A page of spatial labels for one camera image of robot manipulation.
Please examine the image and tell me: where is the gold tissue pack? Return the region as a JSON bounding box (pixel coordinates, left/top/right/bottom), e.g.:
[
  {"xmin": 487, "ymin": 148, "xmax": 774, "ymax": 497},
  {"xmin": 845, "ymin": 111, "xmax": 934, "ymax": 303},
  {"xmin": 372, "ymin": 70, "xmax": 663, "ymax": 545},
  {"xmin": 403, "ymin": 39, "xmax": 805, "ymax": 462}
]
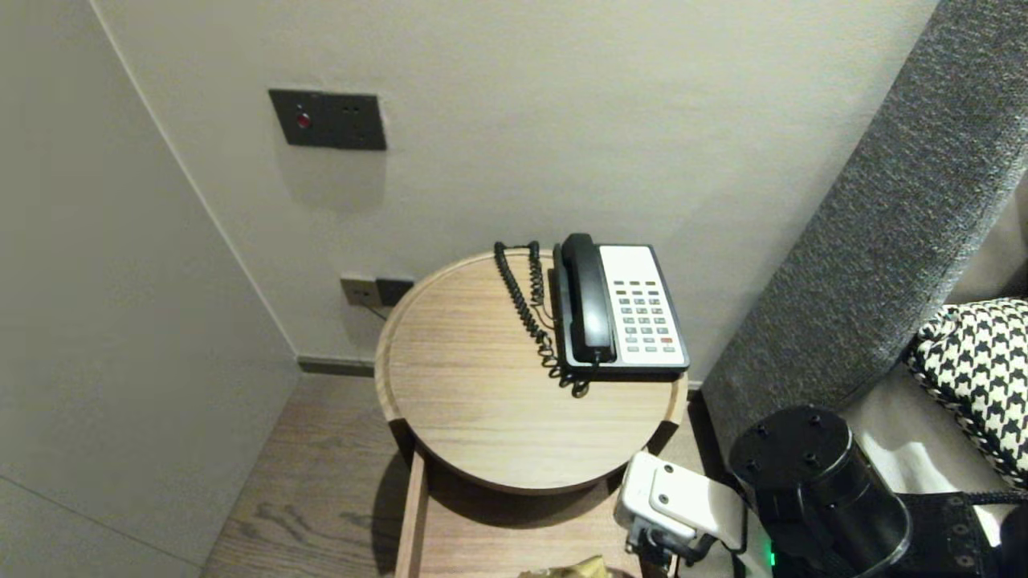
[{"xmin": 518, "ymin": 556, "xmax": 611, "ymax": 578}]

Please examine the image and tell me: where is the curved wooden nightstand drawer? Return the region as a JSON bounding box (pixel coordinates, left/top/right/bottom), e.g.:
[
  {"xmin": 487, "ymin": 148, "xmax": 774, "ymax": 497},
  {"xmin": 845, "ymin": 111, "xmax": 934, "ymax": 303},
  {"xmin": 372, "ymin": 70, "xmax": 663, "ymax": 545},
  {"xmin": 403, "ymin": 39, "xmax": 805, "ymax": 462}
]
[{"xmin": 394, "ymin": 446, "xmax": 683, "ymax": 578}]

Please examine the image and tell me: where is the white bed sheet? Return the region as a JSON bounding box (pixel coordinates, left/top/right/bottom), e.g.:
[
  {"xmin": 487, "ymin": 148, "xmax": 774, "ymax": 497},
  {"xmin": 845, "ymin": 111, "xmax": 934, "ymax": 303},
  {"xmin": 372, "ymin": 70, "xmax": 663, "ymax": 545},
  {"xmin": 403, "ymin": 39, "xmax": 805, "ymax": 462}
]
[{"xmin": 835, "ymin": 165, "xmax": 1028, "ymax": 547}]

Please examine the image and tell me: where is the black white houndstooth pillow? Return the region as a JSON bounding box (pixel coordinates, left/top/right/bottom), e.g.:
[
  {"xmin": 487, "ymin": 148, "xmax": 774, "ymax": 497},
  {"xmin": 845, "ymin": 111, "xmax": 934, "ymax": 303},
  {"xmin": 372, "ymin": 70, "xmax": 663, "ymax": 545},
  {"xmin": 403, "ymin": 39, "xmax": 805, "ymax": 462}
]
[{"xmin": 906, "ymin": 299, "xmax": 1028, "ymax": 490}]

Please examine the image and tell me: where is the grey fabric headboard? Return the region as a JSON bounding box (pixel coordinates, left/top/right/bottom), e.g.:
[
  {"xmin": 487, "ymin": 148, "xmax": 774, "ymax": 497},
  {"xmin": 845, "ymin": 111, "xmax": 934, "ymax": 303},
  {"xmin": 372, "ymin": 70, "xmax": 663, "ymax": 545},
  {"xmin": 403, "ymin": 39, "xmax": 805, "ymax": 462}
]
[{"xmin": 700, "ymin": 0, "xmax": 1028, "ymax": 462}]

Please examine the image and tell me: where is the black and white telephone base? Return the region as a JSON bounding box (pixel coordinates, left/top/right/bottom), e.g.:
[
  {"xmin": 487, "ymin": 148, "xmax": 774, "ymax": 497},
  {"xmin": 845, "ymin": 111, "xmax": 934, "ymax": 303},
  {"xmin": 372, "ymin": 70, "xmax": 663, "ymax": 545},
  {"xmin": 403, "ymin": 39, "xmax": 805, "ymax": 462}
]
[{"xmin": 552, "ymin": 243, "xmax": 691, "ymax": 380}]

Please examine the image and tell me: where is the black telephone handset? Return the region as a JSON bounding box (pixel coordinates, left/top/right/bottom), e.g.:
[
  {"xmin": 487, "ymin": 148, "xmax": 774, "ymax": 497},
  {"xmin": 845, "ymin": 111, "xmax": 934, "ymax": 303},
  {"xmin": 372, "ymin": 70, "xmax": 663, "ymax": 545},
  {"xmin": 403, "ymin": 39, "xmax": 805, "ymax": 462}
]
[{"xmin": 561, "ymin": 233, "xmax": 619, "ymax": 364}]

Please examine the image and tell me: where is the round wooden nightstand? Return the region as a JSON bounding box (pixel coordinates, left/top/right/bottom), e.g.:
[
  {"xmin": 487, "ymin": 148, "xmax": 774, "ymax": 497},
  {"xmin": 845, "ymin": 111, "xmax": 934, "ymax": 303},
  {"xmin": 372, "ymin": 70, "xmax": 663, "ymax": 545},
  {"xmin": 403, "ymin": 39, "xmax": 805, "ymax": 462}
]
[{"xmin": 373, "ymin": 250, "xmax": 689, "ymax": 497}]

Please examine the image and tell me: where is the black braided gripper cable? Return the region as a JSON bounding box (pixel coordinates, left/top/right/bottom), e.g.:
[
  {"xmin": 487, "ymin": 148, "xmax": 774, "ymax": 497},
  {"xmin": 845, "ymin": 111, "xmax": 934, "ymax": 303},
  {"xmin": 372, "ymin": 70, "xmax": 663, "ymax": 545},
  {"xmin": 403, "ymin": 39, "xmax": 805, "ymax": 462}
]
[{"xmin": 960, "ymin": 488, "xmax": 1028, "ymax": 508}]

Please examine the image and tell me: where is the black coiled phone cord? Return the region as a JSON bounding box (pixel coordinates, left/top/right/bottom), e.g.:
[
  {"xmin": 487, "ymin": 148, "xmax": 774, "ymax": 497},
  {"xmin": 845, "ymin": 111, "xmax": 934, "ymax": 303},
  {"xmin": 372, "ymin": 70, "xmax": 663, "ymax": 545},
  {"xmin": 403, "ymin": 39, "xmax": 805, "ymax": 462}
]
[{"xmin": 493, "ymin": 241, "xmax": 591, "ymax": 398}]

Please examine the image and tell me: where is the beige wall socket plate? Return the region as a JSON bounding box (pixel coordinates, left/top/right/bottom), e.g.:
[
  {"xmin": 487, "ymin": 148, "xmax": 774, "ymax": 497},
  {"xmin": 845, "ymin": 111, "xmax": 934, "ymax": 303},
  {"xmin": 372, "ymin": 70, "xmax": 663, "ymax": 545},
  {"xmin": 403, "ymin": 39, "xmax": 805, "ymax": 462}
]
[{"xmin": 339, "ymin": 277, "xmax": 380, "ymax": 308}]

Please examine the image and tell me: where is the dark wall switch panel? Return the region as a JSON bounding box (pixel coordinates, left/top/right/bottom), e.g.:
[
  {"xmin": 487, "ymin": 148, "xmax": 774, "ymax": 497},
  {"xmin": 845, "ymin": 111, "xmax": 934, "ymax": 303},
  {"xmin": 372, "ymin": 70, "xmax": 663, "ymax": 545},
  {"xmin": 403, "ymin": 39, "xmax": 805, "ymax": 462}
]
[{"xmin": 268, "ymin": 88, "xmax": 387, "ymax": 152}]

